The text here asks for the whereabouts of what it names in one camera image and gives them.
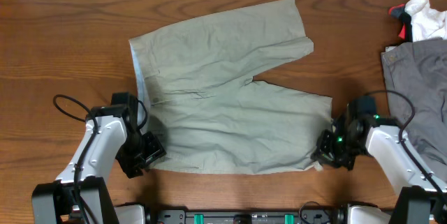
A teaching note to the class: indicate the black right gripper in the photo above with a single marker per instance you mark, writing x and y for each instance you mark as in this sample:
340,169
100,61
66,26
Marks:
324,155

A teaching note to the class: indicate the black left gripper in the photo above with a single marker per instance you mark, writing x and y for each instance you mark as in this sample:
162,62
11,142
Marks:
151,149

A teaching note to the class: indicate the khaki green shorts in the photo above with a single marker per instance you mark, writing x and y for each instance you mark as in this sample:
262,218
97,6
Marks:
197,81

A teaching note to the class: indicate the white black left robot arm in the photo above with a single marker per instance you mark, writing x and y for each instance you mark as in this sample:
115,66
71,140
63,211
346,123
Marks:
80,190

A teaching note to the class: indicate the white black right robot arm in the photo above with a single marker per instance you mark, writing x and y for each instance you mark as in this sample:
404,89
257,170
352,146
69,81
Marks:
421,195

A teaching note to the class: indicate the grey trousers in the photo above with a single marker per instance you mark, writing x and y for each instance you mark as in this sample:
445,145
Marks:
418,71

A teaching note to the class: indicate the red black garment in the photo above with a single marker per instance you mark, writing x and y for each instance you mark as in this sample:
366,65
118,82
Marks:
400,13

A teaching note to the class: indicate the white cloth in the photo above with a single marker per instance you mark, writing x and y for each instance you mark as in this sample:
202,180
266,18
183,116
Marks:
426,23

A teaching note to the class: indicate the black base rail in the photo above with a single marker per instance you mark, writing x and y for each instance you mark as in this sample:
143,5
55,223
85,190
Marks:
309,213

